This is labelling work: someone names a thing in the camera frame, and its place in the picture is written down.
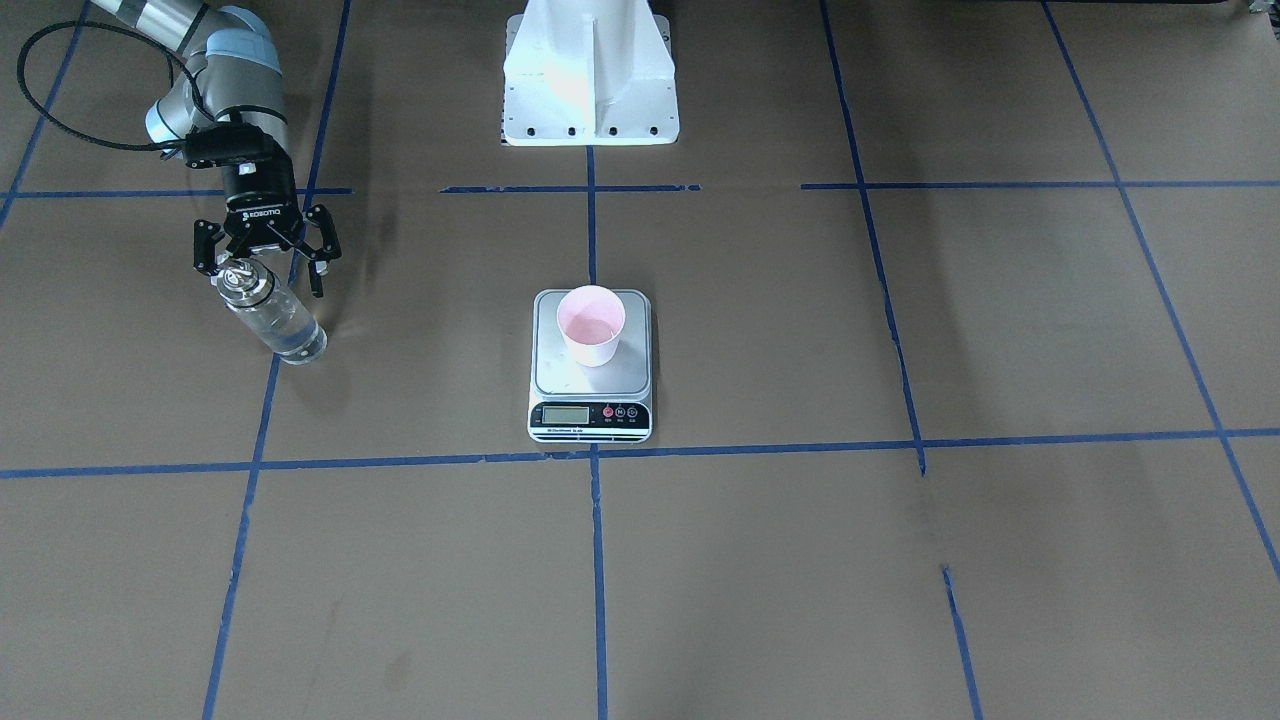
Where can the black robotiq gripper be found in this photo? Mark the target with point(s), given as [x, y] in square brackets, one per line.
[258, 203]

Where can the clear glass sauce bottle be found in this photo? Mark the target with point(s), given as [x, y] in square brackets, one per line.
[263, 302]

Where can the pink plastic cup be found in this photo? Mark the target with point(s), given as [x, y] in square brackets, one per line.
[591, 320]

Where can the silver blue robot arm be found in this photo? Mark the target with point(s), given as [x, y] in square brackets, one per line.
[226, 110]

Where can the silver digital kitchen scale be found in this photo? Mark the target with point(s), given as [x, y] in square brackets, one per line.
[570, 403]

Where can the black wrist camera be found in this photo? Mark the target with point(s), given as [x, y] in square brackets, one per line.
[227, 144]

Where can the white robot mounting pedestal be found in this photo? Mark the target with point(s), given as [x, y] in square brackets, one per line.
[589, 73]

